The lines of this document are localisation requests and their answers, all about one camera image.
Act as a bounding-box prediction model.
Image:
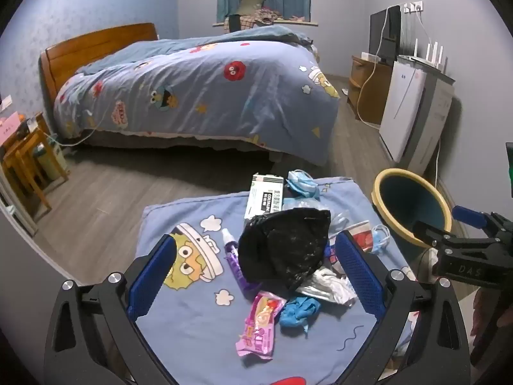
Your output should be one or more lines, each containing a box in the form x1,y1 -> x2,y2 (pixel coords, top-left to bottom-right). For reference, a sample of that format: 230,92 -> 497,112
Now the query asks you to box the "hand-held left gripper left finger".
44,233 -> 179,385

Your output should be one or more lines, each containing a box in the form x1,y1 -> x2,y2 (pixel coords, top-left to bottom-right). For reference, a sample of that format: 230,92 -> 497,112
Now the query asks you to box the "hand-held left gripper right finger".
334,230 -> 471,385

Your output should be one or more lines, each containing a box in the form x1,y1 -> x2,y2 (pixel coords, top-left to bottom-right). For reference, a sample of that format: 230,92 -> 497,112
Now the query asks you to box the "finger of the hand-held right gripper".
413,220 -> 455,249
453,205 -> 501,236

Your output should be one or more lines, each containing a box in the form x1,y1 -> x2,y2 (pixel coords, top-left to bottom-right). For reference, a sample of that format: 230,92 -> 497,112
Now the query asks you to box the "yellow-rimmed blue trash bin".
371,167 -> 455,283

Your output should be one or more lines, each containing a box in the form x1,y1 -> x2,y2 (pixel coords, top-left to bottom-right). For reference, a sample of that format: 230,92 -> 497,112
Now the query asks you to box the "silver foil wrapper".
299,267 -> 357,307

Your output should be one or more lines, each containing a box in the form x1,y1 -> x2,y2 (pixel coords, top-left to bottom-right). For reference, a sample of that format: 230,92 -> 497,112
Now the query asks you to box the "red and white packet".
349,220 -> 375,251

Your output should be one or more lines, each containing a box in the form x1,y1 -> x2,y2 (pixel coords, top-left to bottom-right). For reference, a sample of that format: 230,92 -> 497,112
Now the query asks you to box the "blue face mask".
285,169 -> 323,201
371,225 -> 391,253

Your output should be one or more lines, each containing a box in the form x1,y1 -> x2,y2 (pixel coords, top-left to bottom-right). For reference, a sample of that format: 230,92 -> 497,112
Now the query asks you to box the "clear plastic wrapper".
326,209 -> 353,233

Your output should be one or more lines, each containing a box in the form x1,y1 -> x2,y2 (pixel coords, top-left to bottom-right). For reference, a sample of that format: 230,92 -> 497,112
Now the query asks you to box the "blue glove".
278,296 -> 322,335

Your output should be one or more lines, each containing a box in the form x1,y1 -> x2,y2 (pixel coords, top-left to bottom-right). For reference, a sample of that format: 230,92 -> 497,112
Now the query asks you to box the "purple plastic bottle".
222,228 -> 261,295

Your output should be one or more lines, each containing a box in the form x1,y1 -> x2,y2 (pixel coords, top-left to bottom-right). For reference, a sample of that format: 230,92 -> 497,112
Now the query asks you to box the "black plastic bag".
238,208 -> 332,293

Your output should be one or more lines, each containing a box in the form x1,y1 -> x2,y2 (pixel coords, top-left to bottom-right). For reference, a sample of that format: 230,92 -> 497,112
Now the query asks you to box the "pink snack wrapper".
236,291 -> 287,359

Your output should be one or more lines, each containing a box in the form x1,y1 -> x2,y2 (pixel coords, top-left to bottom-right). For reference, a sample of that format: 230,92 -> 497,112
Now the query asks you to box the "black and white box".
244,173 -> 286,221

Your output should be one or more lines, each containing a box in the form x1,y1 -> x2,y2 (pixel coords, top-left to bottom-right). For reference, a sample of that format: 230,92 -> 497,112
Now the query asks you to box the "person's right hand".
472,287 -> 501,339

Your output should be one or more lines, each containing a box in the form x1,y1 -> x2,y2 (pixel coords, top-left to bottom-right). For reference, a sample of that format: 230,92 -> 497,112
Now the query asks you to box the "white air purifier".
379,54 -> 455,169

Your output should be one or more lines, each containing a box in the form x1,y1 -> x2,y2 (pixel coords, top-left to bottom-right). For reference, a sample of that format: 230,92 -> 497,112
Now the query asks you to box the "wooden cabinet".
347,54 -> 395,126

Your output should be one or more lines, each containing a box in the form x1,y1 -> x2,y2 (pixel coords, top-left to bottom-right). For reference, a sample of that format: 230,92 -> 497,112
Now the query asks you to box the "white router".
409,38 -> 447,73

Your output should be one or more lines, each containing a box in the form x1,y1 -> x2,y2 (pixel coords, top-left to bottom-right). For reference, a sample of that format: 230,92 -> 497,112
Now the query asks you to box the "wooden stool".
0,112 -> 71,217

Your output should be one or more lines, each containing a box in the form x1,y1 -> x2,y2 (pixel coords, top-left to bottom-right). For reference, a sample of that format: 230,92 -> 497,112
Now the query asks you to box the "bed with cartoon duvet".
52,24 -> 341,167

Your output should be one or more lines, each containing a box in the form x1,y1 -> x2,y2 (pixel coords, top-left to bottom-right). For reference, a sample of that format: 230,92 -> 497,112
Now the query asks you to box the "black monitor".
369,5 -> 402,65

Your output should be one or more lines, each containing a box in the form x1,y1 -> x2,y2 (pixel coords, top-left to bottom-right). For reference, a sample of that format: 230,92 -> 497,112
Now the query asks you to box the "pink box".
0,113 -> 21,135

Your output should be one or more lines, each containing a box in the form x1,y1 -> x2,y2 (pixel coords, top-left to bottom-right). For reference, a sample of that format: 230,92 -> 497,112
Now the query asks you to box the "wooden bed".
38,23 -> 289,165

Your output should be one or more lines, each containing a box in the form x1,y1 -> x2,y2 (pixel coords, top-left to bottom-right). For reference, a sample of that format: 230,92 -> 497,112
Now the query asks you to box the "pile of plaid cloth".
240,8 -> 283,29

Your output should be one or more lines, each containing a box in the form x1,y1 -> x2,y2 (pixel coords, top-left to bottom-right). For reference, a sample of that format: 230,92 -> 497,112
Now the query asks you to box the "olive pillow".
236,0 -> 267,14

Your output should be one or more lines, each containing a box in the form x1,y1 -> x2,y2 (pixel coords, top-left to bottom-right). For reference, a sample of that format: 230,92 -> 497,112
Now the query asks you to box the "thin white charging cable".
50,104 -> 117,147

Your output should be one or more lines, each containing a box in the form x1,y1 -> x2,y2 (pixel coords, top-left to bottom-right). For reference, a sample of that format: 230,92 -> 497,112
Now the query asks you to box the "long white cable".
356,6 -> 391,129

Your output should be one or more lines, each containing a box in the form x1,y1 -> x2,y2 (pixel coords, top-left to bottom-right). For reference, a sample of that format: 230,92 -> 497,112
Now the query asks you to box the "short white cable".
417,10 -> 431,47

